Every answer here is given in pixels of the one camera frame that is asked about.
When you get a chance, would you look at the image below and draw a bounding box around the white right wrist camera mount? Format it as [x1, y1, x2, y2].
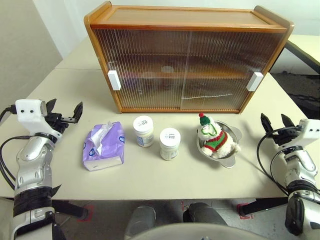
[298, 118, 320, 152]

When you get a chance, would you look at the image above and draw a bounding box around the purple tissue pack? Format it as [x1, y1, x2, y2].
[81, 121, 126, 172]

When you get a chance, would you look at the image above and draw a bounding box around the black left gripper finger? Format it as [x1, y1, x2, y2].
[71, 101, 84, 124]
[46, 98, 58, 115]

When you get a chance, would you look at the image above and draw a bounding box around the black table leg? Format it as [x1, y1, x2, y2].
[53, 199, 90, 218]
[241, 197, 288, 216]

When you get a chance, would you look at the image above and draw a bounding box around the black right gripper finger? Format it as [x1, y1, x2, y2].
[260, 112, 275, 137]
[280, 113, 298, 129]

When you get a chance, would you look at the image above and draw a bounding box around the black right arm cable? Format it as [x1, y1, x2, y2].
[256, 129, 292, 197]

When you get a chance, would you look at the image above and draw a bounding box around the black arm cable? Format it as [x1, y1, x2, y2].
[0, 105, 33, 192]
[256, 129, 292, 197]

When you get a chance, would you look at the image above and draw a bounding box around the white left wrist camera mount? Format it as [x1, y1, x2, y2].
[14, 99, 62, 140]

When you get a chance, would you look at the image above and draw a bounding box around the white block door handle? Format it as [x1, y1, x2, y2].
[107, 70, 122, 91]
[246, 71, 264, 92]

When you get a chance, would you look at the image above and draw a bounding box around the white jar with blue label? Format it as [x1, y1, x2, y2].
[132, 115, 155, 148]
[159, 127, 181, 161]

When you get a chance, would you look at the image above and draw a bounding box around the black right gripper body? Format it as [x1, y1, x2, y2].
[271, 125, 305, 151]

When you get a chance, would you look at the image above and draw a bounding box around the ribbed clear sliding door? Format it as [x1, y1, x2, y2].
[179, 30, 286, 111]
[93, 28, 191, 111]

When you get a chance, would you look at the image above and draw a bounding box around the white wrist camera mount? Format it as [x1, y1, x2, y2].
[298, 118, 320, 152]
[14, 99, 62, 140]

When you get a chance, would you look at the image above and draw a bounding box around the grey rounded robot body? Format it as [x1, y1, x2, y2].
[129, 222, 241, 240]

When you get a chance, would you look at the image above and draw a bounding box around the silver metal dish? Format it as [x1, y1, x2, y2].
[196, 119, 243, 169]

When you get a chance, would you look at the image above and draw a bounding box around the white plush toy green hat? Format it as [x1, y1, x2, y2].
[197, 112, 241, 160]

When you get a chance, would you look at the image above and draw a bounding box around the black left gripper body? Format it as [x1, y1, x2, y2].
[43, 111, 77, 136]

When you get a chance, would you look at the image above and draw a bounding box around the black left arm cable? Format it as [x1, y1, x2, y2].
[0, 105, 33, 192]

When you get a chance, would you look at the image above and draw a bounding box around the wooden cabinet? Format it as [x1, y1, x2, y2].
[83, 0, 295, 115]

